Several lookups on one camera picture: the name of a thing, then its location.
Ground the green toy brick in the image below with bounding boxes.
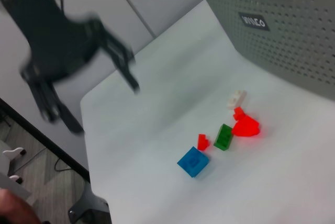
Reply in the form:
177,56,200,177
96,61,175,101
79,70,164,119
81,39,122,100
213,123,234,152

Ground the brown rounded blurry object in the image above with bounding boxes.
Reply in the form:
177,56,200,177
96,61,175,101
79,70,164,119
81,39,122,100
0,188,42,224

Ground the grey-green perforated storage bin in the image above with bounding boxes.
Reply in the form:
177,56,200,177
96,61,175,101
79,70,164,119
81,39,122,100
189,0,335,102

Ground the tiny white brick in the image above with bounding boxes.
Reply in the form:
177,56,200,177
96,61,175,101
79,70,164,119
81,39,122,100
227,89,248,110

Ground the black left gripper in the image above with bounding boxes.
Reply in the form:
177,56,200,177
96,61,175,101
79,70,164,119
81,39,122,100
0,0,141,135

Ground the small orange-red brick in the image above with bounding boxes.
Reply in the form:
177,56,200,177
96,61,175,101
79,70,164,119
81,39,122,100
197,133,211,152
232,106,246,120

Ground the dark floor cable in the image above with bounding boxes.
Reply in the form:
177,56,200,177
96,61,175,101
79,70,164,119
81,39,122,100
43,147,74,184

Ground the white chair base leg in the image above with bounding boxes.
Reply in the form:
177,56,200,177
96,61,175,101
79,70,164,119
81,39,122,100
2,147,27,184

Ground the orange-red sloped brick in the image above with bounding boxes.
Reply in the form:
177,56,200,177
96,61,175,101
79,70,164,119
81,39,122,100
231,115,261,139

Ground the blue square brick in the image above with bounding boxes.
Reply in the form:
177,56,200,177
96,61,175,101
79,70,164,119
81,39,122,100
176,145,210,179

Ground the grey table foot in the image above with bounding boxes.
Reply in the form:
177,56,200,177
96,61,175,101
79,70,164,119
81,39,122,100
68,182,109,224

